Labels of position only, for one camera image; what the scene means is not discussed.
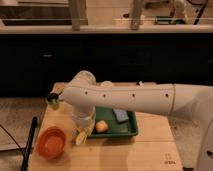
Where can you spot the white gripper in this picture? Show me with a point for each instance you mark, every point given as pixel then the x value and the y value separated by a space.
pixel 84 123

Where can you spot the yellow banana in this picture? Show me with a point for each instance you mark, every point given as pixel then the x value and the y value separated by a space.
pixel 81 138

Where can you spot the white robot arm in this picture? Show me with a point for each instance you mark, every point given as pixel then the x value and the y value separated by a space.
pixel 193 102

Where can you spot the red bowl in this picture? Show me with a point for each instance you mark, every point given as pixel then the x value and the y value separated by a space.
pixel 51 143

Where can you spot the orange round fruit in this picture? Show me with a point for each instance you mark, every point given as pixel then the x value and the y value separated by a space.
pixel 101 126

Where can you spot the green black-capped bottle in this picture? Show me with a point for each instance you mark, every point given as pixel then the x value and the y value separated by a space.
pixel 52 100

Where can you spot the blue sponge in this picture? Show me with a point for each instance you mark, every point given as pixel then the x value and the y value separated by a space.
pixel 121 115

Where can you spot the green tray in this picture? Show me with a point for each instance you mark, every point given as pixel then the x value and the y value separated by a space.
pixel 128 128

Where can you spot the black pole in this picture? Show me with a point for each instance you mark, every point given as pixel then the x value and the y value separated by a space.
pixel 28 147

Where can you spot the wooden chair leg right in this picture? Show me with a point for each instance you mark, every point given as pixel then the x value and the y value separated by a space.
pixel 135 14

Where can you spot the wooden chair leg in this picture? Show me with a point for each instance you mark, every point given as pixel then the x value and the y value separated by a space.
pixel 77 9
pixel 135 14

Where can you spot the wooden chair leg left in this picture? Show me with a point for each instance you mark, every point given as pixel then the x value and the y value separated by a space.
pixel 77 9

